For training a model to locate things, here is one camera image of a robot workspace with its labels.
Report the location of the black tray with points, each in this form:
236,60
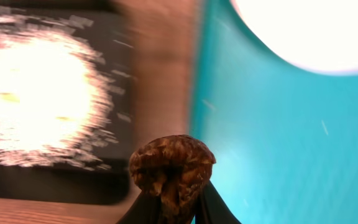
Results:
71,184

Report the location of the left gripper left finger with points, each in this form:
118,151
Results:
144,210

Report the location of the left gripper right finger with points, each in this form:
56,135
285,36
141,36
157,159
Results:
211,208

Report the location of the teal plastic tray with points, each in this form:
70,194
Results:
285,140

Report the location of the large pink plate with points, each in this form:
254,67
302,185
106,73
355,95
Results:
318,36

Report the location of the white rice pile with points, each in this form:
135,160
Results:
63,76

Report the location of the brown food scrap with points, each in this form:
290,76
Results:
175,169

